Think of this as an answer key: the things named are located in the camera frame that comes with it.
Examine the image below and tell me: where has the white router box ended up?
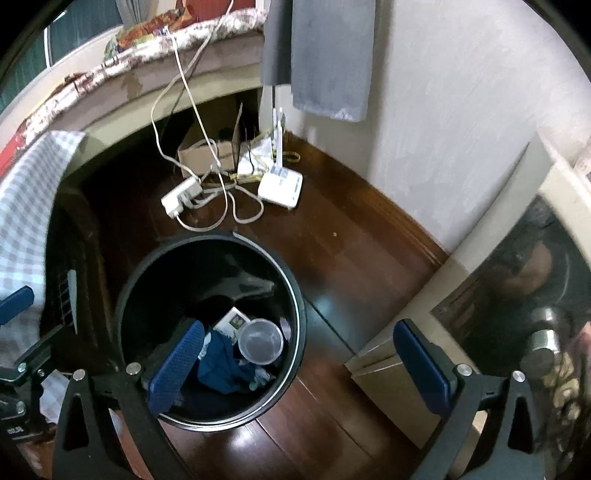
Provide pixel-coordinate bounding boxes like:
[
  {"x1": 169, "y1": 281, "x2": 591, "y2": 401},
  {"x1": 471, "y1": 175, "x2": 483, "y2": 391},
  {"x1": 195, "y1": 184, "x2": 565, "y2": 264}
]
[{"x1": 257, "y1": 165, "x2": 304, "y2": 209}]

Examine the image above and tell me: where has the white hanging cable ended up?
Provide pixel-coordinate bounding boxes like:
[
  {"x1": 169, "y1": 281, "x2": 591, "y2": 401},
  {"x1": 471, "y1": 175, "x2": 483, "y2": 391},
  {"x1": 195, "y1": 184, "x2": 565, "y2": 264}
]
[{"x1": 150, "y1": 0, "x2": 266, "y2": 233}]

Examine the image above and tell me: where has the clear plastic cup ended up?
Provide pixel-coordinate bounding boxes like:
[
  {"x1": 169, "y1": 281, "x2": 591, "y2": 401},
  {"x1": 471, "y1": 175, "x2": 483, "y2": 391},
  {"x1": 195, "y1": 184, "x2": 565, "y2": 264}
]
[{"x1": 238, "y1": 319, "x2": 284, "y2": 366}]

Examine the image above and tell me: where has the white power strip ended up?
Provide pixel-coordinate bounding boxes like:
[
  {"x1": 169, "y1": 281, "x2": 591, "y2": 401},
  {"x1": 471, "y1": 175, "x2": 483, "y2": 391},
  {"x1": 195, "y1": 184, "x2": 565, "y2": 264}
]
[{"x1": 160, "y1": 176, "x2": 202, "y2": 219}]

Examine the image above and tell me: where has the grey hanging cloth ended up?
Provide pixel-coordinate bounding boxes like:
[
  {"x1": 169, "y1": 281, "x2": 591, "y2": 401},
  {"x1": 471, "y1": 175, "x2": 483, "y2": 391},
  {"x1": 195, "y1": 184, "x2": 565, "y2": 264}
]
[{"x1": 260, "y1": 1, "x2": 377, "y2": 123}]

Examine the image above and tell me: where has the black round trash bin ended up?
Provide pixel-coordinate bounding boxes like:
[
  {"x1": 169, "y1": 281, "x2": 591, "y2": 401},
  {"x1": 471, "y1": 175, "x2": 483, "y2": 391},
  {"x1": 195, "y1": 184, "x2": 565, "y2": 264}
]
[{"x1": 115, "y1": 231, "x2": 307, "y2": 432}]

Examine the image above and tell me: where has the floral window seat cushion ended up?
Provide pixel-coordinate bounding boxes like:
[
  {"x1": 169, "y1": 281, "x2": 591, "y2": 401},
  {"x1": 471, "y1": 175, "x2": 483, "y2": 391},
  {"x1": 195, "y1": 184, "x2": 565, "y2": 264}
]
[{"x1": 1, "y1": 8, "x2": 266, "y2": 177}]

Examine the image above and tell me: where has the colourful patterned pillow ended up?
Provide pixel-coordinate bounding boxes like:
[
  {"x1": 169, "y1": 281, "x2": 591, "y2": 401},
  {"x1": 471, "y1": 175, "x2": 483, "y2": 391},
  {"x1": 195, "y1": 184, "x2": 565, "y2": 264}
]
[{"x1": 103, "y1": 7, "x2": 197, "y2": 60}]

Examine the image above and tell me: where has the checkered bed sheet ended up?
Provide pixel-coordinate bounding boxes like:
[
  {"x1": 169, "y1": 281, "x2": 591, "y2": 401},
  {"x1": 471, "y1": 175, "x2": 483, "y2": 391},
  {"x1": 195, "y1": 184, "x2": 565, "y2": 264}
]
[{"x1": 1, "y1": 130, "x2": 85, "y2": 367}]

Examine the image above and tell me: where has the brown cardboard box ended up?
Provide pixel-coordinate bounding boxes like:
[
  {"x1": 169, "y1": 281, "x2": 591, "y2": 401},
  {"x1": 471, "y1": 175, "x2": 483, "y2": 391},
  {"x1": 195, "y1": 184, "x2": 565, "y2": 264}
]
[{"x1": 177, "y1": 97, "x2": 242, "y2": 176}]

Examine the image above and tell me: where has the red cushion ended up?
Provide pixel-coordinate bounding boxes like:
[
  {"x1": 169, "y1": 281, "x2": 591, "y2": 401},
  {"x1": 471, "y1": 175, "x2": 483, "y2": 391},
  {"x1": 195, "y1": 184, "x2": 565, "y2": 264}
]
[{"x1": 174, "y1": 0, "x2": 256, "y2": 22}]

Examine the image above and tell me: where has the window with metal frame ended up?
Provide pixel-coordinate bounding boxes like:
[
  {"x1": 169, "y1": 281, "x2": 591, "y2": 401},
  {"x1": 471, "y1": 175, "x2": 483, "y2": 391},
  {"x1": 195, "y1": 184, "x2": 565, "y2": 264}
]
[{"x1": 1, "y1": 0, "x2": 122, "y2": 111}]

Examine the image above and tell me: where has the grey curtain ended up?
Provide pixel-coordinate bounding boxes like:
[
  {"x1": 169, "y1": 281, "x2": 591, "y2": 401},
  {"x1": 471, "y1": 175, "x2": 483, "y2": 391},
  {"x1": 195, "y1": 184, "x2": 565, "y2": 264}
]
[{"x1": 115, "y1": 0, "x2": 151, "y2": 28}]

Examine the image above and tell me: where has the white antenna router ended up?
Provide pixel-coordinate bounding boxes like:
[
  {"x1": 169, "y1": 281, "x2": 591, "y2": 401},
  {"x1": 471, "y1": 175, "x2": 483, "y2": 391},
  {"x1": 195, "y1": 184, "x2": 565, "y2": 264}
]
[{"x1": 235, "y1": 106, "x2": 288, "y2": 178}]

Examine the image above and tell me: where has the green white carton box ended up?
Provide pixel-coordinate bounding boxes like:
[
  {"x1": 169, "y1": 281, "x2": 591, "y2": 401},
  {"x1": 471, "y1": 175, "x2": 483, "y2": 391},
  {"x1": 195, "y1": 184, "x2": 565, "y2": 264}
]
[{"x1": 214, "y1": 307, "x2": 250, "y2": 338}]

